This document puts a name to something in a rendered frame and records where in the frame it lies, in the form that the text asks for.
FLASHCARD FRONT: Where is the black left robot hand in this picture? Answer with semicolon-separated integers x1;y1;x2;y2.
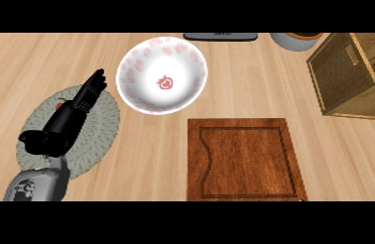
18;67;108;159

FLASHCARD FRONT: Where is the brown wooden cutting board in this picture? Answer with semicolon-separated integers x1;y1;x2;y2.
186;117;308;202

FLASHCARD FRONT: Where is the brown wicker basket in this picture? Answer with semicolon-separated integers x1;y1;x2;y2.
304;32;375;120

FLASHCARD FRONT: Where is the small red fruit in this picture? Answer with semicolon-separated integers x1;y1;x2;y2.
54;97;71;111

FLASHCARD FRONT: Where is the round grey woven placemat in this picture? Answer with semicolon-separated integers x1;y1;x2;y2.
15;83;121;181

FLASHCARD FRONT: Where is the white bowl with red print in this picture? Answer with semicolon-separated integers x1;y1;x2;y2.
113;36;209;116

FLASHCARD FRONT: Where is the dark grey flat appliance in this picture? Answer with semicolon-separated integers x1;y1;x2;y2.
181;32;260;42

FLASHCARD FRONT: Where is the grey pot with brown rim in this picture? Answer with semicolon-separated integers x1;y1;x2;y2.
268;32;325;53

